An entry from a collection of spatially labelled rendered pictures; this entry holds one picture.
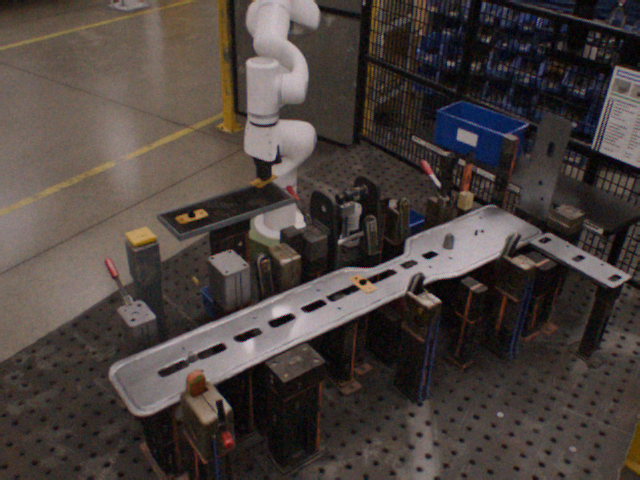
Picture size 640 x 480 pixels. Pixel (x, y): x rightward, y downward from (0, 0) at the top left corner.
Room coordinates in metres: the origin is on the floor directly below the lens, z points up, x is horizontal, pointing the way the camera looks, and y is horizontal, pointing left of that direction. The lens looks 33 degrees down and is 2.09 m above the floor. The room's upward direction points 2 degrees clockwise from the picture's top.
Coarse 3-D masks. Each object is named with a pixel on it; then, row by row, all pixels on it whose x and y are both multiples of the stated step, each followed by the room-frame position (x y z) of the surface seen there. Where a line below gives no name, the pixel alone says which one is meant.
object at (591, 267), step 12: (552, 240) 1.74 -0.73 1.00; (552, 252) 1.67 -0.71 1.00; (564, 252) 1.67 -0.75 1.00; (576, 252) 1.68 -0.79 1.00; (564, 264) 1.62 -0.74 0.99; (576, 264) 1.61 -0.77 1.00; (588, 264) 1.61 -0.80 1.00; (600, 264) 1.62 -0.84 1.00; (588, 276) 1.56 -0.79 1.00; (600, 276) 1.55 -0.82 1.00; (624, 276) 1.56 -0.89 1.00
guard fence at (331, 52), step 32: (224, 0) 4.75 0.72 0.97; (320, 0) 4.34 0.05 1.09; (352, 0) 4.20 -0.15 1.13; (224, 32) 4.76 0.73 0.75; (320, 32) 4.33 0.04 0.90; (352, 32) 4.20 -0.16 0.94; (224, 64) 4.77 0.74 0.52; (320, 64) 4.33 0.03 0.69; (352, 64) 4.19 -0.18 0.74; (320, 96) 4.34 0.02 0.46; (352, 96) 4.19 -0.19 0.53; (224, 128) 4.77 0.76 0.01; (320, 128) 4.34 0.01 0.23; (352, 128) 4.18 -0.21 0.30
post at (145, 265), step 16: (128, 240) 1.43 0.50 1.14; (128, 256) 1.42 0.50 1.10; (144, 256) 1.40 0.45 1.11; (160, 256) 1.43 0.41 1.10; (144, 272) 1.39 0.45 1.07; (160, 272) 1.42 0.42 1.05; (144, 288) 1.40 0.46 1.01; (160, 288) 1.42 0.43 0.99; (160, 304) 1.42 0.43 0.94; (160, 320) 1.42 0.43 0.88; (160, 336) 1.41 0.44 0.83
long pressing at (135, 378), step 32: (448, 224) 1.81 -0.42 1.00; (480, 224) 1.82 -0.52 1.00; (512, 224) 1.83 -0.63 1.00; (416, 256) 1.62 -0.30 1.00; (448, 256) 1.63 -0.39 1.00; (480, 256) 1.63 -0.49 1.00; (320, 288) 1.44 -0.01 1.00; (384, 288) 1.45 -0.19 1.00; (224, 320) 1.29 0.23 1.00; (256, 320) 1.30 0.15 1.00; (320, 320) 1.31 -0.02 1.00; (160, 352) 1.16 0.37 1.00; (224, 352) 1.17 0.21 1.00; (256, 352) 1.18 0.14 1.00; (128, 384) 1.06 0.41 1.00; (160, 384) 1.06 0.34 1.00
